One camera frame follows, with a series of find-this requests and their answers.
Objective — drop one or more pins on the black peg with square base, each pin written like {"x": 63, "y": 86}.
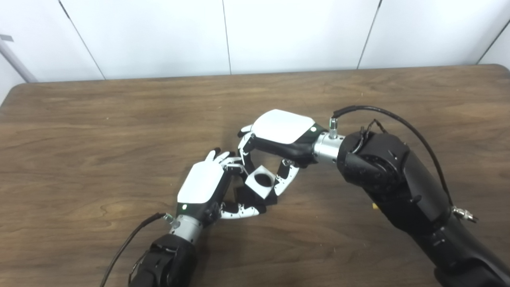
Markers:
{"x": 244, "y": 197}

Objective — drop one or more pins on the white square piece with hole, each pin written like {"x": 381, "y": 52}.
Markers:
{"x": 255, "y": 187}

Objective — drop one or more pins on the small grey wall label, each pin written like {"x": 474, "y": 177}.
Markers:
{"x": 6, "y": 38}

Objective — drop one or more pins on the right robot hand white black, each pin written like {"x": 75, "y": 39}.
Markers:
{"x": 283, "y": 127}

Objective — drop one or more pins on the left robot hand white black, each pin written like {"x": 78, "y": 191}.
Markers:
{"x": 203, "y": 183}

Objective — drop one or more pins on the grey wall corner strip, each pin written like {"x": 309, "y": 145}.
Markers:
{"x": 18, "y": 63}

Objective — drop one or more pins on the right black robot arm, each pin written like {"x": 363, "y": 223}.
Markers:
{"x": 398, "y": 187}

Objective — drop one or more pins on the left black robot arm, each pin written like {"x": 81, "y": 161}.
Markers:
{"x": 171, "y": 263}

